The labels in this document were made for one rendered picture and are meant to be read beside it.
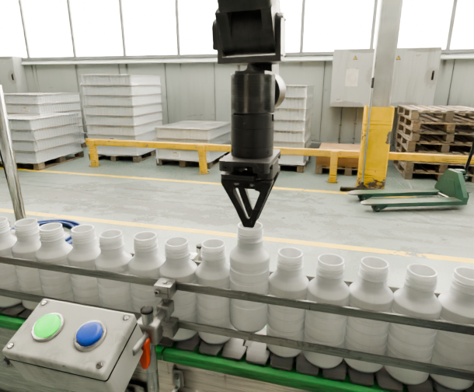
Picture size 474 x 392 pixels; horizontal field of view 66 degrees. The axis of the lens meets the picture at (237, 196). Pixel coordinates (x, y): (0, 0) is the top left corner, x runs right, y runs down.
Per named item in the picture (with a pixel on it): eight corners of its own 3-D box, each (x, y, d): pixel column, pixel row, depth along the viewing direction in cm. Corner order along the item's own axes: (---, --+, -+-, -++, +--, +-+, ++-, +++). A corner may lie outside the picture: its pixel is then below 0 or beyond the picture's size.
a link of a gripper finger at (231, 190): (277, 217, 54) (280, 155, 52) (270, 236, 48) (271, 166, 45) (234, 213, 56) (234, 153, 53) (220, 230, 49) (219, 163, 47)
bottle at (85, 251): (102, 299, 70) (92, 218, 65) (117, 312, 66) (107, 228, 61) (71, 312, 66) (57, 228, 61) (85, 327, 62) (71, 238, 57)
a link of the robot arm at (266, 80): (224, 64, 44) (270, 64, 43) (239, 67, 50) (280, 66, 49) (225, 122, 46) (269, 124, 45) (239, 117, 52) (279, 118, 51)
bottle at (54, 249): (83, 298, 70) (71, 218, 66) (80, 316, 65) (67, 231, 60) (49, 303, 69) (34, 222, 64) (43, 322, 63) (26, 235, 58)
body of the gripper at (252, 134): (280, 161, 54) (282, 110, 52) (268, 178, 44) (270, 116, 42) (238, 159, 55) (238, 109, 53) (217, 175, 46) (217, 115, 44)
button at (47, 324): (67, 320, 46) (63, 314, 45) (52, 342, 44) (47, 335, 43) (47, 316, 47) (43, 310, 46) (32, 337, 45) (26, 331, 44)
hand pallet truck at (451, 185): (454, 195, 467) (472, 102, 432) (484, 209, 416) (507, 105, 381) (345, 198, 455) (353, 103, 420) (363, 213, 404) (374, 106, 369)
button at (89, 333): (109, 328, 45) (105, 322, 44) (95, 351, 42) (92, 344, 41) (88, 324, 45) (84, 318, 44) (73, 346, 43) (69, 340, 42)
